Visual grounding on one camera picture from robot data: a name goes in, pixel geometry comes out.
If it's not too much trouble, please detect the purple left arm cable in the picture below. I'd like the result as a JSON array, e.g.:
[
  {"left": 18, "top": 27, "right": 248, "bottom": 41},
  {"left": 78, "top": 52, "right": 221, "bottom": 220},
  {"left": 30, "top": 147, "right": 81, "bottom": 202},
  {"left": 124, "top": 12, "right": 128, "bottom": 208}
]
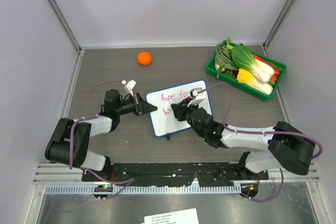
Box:
[{"left": 68, "top": 80, "right": 136, "bottom": 200}]

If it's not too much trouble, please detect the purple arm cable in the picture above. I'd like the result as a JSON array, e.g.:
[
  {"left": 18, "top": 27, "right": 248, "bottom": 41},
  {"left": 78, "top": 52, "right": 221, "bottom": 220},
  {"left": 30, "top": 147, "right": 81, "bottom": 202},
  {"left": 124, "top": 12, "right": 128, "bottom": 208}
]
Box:
[
  {"left": 68, "top": 80, "right": 136, "bottom": 200},
  {"left": 199, "top": 82, "right": 323, "bottom": 203}
]

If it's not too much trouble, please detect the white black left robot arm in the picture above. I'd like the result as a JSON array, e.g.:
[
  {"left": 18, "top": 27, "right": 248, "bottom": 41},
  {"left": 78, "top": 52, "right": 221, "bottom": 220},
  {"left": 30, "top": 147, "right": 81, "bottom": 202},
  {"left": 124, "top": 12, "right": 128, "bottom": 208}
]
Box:
[{"left": 45, "top": 89, "right": 157, "bottom": 182}]

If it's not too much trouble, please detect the yellow white napa cabbage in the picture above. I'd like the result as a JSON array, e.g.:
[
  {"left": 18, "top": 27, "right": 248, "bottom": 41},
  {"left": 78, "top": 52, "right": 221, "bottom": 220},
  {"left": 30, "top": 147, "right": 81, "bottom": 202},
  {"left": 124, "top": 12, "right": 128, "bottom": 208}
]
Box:
[{"left": 237, "top": 68, "right": 273, "bottom": 95}]

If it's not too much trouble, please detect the white printed paper sheet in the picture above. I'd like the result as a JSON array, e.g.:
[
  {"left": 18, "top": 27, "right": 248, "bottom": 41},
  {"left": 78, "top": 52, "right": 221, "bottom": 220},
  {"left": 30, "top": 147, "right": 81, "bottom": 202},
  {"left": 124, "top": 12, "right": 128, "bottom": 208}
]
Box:
[{"left": 144, "top": 208, "right": 199, "bottom": 224}]

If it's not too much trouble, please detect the slotted cable duct rail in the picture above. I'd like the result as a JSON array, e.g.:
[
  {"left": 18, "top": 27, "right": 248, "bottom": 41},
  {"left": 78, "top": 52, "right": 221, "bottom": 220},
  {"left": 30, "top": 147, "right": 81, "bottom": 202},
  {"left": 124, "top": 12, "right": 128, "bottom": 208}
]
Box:
[{"left": 45, "top": 183, "right": 241, "bottom": 195}]

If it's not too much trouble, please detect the red orange pepper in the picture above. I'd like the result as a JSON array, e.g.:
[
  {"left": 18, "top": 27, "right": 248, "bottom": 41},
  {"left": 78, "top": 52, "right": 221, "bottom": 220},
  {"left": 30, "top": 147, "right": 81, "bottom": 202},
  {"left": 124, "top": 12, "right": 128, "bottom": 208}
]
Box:
[{"left": 254, "top": 55, "right": 283, "bottom": 85}]

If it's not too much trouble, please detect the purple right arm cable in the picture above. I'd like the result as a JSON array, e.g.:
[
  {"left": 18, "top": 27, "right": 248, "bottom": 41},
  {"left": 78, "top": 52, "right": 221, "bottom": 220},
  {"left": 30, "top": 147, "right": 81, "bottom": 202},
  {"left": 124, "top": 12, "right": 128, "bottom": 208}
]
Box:
[{"left": 199, "top": 82, "right": 323, "bottom": 203}]

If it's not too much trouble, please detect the blue framed whiteboard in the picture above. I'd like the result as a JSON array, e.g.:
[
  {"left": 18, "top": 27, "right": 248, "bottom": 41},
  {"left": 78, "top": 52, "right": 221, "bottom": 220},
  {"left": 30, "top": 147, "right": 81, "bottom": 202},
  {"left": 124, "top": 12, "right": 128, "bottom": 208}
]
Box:
[{"left": 145, "top": 80, "right": 213, "bottom": 137}]

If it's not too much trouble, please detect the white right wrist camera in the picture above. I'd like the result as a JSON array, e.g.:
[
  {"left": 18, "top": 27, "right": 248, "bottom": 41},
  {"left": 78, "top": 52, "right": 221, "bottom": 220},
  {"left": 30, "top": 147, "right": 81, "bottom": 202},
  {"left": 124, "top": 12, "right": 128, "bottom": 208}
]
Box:
[{"left": 187, "top": 88, "right": 206, "bottom": 107}]

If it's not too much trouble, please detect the green plastic basket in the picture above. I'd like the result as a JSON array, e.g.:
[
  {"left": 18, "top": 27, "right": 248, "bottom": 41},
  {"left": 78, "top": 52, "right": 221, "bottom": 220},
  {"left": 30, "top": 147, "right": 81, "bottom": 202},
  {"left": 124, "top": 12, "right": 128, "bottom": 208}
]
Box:
[{"left": 206, "top": 38, "right": 287, "bottom": 101}]

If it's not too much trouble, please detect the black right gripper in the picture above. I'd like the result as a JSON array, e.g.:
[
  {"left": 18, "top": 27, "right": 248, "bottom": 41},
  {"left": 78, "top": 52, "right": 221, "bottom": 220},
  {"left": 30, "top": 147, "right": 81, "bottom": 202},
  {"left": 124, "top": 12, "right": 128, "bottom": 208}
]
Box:
[{"left": 172, "top": 98, "right": 204, "bottom": 137}]

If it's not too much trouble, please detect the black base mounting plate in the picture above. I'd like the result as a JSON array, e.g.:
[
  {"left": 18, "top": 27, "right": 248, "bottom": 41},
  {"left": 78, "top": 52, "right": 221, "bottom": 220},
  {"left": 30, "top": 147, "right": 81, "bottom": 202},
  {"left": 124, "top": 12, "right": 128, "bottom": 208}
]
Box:
[{"left": 82, "top": 162, "right": 269, "bottom": 187}]

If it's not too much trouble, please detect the orange tangerine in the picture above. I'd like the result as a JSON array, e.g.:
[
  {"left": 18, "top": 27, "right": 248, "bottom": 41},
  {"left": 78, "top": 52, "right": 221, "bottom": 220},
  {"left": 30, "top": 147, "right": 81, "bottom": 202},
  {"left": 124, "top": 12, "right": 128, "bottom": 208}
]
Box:
[{"left": 137, "top": 52, "right": 152, "bottom": 66}]

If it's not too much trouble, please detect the green bok choy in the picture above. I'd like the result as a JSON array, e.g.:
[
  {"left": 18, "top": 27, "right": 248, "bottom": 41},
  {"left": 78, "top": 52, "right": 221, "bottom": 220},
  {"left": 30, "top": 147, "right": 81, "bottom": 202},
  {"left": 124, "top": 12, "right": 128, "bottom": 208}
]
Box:
[{"left": 230, "top": 45, "right": 271, "bottom": 83}]

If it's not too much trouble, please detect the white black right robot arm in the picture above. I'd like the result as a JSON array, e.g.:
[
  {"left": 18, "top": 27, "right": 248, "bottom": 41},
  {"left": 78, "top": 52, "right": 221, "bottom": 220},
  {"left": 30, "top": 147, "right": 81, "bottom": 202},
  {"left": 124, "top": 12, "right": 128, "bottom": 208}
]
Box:
[{"left": 171, "top": 100, "right": 315, "bottom": 179}]

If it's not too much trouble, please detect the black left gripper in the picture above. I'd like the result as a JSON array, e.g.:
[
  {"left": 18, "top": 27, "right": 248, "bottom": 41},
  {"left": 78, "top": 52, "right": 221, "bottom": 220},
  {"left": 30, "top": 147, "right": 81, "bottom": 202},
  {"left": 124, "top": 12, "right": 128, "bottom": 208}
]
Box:
[{"left": 116, "top": 93, "right": 156, "bottom": 116}]

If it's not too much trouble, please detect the green long beans bundle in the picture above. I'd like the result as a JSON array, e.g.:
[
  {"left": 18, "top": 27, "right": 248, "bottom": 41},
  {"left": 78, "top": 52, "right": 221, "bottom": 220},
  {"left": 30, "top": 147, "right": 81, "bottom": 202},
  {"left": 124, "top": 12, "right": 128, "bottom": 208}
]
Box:
[{"left": 215, "top": 44, "right": 239, "bottom": 78}]

